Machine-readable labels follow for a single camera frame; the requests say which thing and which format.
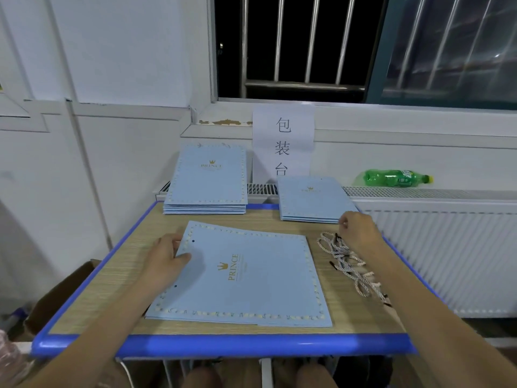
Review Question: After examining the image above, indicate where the person's right hand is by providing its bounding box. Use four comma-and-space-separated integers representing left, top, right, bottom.
338, 211, 389, 259

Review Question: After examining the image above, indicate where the person's left hand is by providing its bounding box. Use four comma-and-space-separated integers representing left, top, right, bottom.
141, 232, 193, 292

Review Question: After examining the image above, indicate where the pile of white twisted ropes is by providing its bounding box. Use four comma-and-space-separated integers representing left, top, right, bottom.
317, 230, 394, 308

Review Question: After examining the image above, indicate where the stack of blue paper bags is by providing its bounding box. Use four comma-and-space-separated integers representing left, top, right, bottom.
278, 176, 360, 225

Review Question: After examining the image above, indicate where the person's right forearm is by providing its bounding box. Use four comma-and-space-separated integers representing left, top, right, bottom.
367, 242, 517, 388

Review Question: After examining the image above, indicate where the person's left forearm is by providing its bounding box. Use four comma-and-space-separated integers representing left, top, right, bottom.
20, 274, 166, 388

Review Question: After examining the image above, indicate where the person's leg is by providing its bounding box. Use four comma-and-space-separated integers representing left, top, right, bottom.
295, 364, 340, 388
181, 364, 224, 388

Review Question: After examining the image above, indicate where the blue-edged wooden desk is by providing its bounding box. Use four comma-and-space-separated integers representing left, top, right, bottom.
31, 202, 417, 358

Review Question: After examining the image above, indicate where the green plastic bottle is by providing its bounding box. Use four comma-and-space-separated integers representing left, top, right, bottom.
364, 169, 433, 189

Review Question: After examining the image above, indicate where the brown cardboard box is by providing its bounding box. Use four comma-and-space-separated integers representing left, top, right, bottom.
23, 259, 102, 336

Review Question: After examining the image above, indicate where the white paper sign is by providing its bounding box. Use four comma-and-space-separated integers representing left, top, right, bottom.
252, 105, 316, 181

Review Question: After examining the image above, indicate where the metal window grille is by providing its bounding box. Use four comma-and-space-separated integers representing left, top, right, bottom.
214, 0, 389, 102

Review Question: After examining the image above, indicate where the pink water bottle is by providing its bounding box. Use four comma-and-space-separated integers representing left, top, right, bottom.
0, 329, 27, 388

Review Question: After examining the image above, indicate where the teal framed sliding window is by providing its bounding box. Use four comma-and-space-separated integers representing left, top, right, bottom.
367, 0, 517, 110

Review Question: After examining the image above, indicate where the white framed window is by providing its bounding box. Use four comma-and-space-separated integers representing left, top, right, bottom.
0, 77, 37, 120

